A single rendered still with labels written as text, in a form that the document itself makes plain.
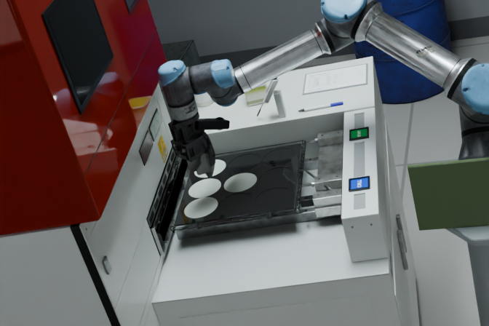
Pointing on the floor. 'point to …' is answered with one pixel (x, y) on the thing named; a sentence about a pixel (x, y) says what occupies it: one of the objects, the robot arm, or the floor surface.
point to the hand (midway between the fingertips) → (210, 172)
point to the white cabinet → (378, 303)
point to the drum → (422, 89)
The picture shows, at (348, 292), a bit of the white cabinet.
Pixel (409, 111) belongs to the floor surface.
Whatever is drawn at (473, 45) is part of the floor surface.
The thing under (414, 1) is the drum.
